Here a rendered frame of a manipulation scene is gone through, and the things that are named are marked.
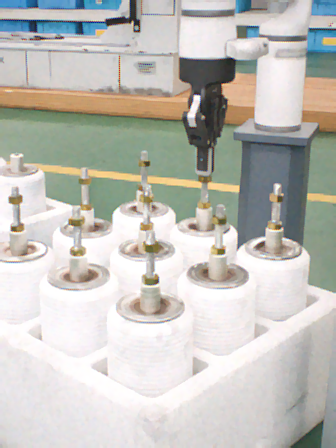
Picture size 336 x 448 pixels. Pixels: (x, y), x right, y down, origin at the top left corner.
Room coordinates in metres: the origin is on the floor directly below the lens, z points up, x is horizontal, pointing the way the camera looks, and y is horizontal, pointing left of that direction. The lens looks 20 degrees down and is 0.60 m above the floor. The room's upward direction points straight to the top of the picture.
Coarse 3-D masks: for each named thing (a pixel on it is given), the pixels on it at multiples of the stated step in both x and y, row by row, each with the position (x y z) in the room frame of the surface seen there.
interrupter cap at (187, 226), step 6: (180, 222) 0.98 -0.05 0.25; (186, 222) 0.98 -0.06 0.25; (192, 222) 0.98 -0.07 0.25; (180, 228) 0.95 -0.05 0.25; (186, 228) 0.95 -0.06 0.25; (192, 228) 0.96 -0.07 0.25; (228, 228) 0.95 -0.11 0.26; (186, 234) 0.94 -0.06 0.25; (192, 234) 0.93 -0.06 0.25; (198, 234) 0.93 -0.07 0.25; (204, 234) 0.93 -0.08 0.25; (210, 234) 0.93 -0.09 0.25
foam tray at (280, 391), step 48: (0, 336) 0.78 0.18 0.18; (288, 336) 0.78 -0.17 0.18; (0, 384) 0.78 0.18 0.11; (48, 384) 0.72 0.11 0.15; (96, 384) 0.67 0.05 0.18; (192, 384) 0.67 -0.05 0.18; (240, 384) 0.71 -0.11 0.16; (288, 384) 0.78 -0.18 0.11; (0, 432) 0.79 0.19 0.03; (48, 432) 0.72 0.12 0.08; (96, 432) 0.66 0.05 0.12; (144, 432) 0.61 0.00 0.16; (192, 432) 0.65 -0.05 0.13; (240, 432) 0.71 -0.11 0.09; (288, 432) 0.79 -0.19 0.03
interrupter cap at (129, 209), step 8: (136, 200) 1.08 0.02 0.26; (120, 208) 1.04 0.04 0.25; (128, 208) 1.04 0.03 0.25; (136, 208) 1.05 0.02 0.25; (152, 208) 1.05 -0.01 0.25; (160, 208) 1.04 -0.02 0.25; (168, 208) 1.04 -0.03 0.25; (128, 216) 1.02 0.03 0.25; (136, 216) 1.01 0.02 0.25; (152, 216) 1.01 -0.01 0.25; (160, 216) 1.02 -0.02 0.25
